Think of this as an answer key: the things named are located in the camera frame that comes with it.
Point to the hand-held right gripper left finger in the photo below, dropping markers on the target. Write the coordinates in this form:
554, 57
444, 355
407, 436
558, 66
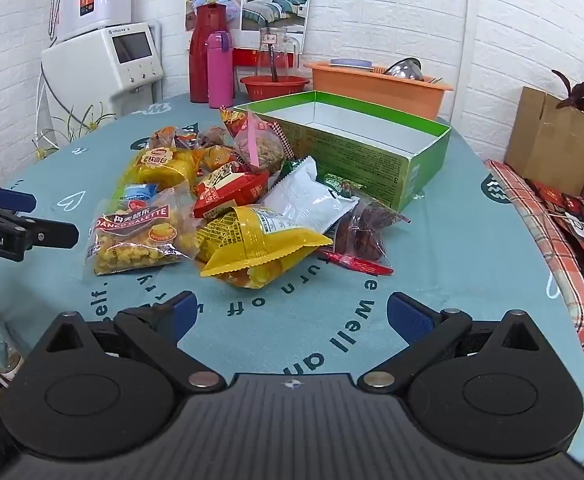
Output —
184, 312

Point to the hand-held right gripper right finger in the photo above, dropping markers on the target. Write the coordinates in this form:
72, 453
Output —
406, 316

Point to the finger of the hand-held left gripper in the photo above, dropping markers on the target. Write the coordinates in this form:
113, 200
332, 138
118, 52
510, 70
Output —
17, 200
52, 234

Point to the thin red stick packet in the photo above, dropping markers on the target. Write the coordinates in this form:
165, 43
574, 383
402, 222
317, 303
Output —
356, 262

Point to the clear bag of yellow cookies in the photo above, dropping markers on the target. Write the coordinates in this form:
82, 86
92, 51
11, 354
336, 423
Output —
132, 245

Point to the clear bag of brown snacks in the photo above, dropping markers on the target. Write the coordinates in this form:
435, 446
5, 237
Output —
361, 232

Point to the large yellow snack bag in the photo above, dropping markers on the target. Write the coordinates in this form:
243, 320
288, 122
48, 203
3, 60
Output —
252, 245

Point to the small blue snack packet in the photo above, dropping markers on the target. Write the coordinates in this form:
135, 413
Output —
139, 191

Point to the red snack packet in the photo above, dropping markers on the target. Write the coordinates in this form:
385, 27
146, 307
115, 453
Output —
227, 192

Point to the yellow orange chips bag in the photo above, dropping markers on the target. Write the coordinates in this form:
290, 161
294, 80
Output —
164, 167

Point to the green snack packet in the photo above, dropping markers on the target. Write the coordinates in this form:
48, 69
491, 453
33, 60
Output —
339, 184
292, 167

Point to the green cardboard box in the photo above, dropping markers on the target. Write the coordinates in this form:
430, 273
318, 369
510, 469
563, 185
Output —
361, 170

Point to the white snack bag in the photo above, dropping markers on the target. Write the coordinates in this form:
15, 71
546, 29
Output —
302, 195

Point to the pink-edged clear peanut bag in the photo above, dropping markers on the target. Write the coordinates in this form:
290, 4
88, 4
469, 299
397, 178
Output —
264, 147

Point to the teal printed tablecloth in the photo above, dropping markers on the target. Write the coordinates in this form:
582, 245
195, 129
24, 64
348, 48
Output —
446, 260

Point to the dried yellow flower plant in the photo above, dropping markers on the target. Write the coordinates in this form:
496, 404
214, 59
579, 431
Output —
79, 122

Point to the white appliance with screen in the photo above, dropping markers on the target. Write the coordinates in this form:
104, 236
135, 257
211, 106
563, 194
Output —
87, 72

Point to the plaid cloth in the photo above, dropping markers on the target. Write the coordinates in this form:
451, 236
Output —
536, 220

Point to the red paper packets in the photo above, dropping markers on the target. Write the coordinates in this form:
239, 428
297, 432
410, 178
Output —
564, 210

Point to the large cardboard box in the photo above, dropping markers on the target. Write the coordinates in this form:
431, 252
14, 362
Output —
541, 145

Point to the red thermos jug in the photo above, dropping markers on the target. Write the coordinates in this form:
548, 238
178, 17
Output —
199, 60

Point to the orange plastic basket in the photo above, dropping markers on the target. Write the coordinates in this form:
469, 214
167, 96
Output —
371, 90

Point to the pink thermos bottle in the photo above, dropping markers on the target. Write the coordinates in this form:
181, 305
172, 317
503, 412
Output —
220, 70

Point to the metal bowl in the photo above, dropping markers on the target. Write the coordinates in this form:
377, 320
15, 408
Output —
406, 69

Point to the red plastic basin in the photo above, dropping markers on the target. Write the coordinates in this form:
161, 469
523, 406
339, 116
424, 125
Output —
292, 89

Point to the blue lidded container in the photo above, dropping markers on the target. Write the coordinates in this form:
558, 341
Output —
350, 63

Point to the dark spoon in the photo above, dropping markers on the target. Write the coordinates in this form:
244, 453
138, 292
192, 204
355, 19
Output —
273, 65

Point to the glass pitcher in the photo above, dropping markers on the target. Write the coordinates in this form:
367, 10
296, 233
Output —
284, 52

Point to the purple leafed plant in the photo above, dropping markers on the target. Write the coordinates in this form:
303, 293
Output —
579, 91

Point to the bedding wall poster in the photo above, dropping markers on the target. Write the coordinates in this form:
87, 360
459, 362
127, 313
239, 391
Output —
272, 0

